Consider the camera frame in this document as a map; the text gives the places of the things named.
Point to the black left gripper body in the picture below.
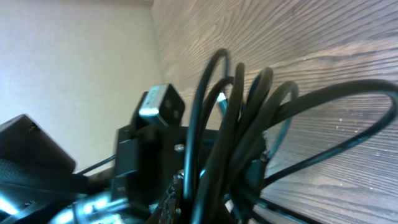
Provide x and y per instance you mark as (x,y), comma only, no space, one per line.
(146,160)

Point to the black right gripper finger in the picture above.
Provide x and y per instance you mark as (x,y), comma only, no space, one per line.
(169,209)

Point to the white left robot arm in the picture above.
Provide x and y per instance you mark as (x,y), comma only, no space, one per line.
(38,182)

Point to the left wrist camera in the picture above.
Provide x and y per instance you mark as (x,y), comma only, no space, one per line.
(162,105)

